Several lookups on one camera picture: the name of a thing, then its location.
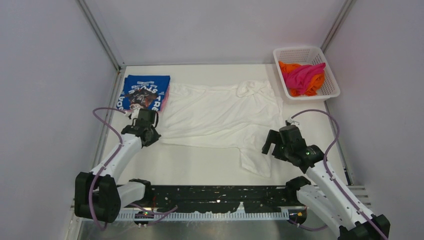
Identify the white printed t-shirt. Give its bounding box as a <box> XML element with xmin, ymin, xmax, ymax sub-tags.
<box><xmin>157</xmin><ymin>80</ymin><xmax>283</xmax><ymax>178</ymax></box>

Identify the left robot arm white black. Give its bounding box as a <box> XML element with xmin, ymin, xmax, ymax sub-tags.
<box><xmin>74</xmin><ymin>108</ymin><xmax>161</xmax><ymax>223</ymax></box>

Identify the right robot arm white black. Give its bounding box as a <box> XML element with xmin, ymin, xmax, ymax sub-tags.
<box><xmin>262</xmin><ymin>125</ymin><xmax>391</xmax><ymax>240</ymax></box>

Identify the folded blue printed t-shirt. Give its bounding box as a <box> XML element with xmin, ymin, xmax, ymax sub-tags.
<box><xmin>116</xmin><ymin>75</ymin><xmax>171</xmax><ymax>112</ymax></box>

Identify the orange t-shirt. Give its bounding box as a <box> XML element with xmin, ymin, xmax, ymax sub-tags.
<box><xmin>278</xmin><ymin>60</ymin><xmax>326</xmax><ymax>98</ymax></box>

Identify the magenta t-shirt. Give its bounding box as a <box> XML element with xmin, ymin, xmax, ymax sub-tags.
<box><xmin>285</xmin><ymin>62</ymin><xmax>327</xmax><ymax>96</ymax></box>

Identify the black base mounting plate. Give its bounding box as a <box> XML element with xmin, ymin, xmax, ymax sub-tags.
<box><xmin>139</xmin><ymin>185</ymin><xmax>302</xmax><ymax>214</ymax></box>

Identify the white plastic basket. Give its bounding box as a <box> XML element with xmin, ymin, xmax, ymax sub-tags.
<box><xmin>273</xmin><ymin>46</ymin><xmax>341</xmax><ymax>102</ymax></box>

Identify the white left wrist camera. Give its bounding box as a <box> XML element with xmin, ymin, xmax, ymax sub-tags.
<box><xmin>128</xmin><ymin>108</ymin><xmax>140</xmax><ymax>120</ymax></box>

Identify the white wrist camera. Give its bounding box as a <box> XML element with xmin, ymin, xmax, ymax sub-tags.
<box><xmin>128</xmin><ymin>108</ymin><xmax>140</xmax><ymax>120</ymax></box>
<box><xmin>285</xmin><ymin>117</ymin><xmax>301</xmax><ymax>128</ymax></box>

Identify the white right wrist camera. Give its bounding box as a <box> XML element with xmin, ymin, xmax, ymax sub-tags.
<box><xmin>285</xmin><ymin>117</ymin><xmax>301</xmax><ymax>128</ymax></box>

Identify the white slotted cable duct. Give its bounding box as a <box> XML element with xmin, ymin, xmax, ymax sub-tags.
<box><xmin>115</xmin><ymin>209</ymin><xmax>290</xmax><ymax>222</ymax></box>

